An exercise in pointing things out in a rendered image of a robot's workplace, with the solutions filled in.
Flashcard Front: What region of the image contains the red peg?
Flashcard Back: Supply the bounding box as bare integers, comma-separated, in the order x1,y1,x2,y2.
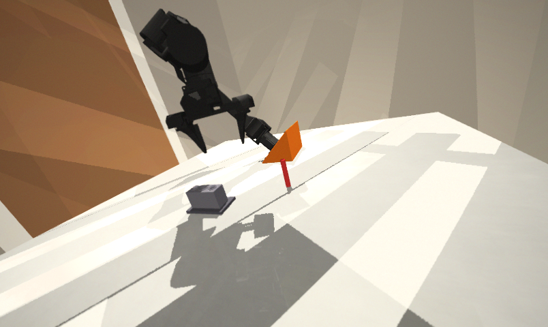
280,159,291,187

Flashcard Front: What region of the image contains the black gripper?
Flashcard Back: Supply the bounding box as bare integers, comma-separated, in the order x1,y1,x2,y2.
166,74,255,154

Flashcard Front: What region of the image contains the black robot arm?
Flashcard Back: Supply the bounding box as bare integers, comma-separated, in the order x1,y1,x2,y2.
140,9,279,153

